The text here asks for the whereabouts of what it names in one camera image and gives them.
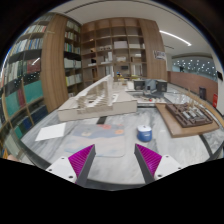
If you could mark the group of ceiling spot lights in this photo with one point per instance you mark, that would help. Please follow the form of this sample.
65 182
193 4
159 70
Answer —
195 65

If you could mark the pastel floral printed mouse pad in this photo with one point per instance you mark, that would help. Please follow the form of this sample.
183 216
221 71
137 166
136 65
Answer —
100 140

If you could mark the white wall poster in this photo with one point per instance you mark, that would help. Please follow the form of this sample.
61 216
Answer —
159 55

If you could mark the white paper sheet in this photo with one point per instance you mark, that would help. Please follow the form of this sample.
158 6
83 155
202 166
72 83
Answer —
51 131

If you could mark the wooden shelf unit with models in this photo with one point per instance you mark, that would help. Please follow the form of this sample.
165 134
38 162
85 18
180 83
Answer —
115 50

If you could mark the long ceiling light strip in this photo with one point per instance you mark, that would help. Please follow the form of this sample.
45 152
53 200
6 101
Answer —
175 37

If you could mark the brown architectural model on board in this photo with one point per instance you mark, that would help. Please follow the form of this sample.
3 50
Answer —
188 118

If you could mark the white architectural building model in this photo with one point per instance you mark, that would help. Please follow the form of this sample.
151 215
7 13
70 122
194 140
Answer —
100 104

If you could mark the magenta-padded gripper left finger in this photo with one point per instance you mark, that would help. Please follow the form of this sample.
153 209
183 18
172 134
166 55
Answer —
80 161

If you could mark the grey box-shaped architectural model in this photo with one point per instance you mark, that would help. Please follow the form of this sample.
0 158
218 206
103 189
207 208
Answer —
150 85

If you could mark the blue and white computer mouse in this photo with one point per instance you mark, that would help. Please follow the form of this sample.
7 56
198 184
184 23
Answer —
144 134

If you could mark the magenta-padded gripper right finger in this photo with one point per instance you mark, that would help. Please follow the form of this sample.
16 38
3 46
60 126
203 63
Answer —
150 160

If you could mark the dark bookshelf with books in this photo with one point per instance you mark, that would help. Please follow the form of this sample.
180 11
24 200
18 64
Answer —
23 76

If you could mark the wooden bookshelf with books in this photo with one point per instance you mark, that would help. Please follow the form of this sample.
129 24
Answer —
72 60

